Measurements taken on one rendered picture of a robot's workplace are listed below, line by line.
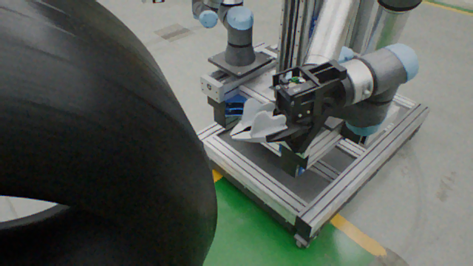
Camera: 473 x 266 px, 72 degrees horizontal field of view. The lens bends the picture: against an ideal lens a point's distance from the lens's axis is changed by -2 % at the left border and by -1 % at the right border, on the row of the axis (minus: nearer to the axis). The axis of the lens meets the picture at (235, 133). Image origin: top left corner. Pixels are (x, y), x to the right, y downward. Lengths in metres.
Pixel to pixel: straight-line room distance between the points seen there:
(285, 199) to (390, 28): 0.92
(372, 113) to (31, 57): 0.59
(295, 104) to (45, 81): 0.37
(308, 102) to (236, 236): 1.30
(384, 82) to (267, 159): 1.25
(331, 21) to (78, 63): 0.64
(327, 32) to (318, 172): 1.08
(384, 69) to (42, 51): 0.52
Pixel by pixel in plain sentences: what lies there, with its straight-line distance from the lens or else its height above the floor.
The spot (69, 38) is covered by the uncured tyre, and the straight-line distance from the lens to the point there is 0.28.
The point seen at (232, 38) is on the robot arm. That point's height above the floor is 0.84.
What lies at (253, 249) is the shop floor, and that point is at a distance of 1.72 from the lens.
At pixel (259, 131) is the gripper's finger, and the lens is 0.53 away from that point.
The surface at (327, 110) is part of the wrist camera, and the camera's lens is 0.59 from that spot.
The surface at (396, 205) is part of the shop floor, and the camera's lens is 2.06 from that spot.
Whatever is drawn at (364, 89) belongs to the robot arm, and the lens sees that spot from 0.61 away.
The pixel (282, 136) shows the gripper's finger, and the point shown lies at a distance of 0.54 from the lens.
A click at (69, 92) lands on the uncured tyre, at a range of 0.25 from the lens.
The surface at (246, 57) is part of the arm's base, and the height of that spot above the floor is 0.76.
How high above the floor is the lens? 1.51
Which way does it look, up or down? 42 degrees down
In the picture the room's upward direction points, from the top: straight up
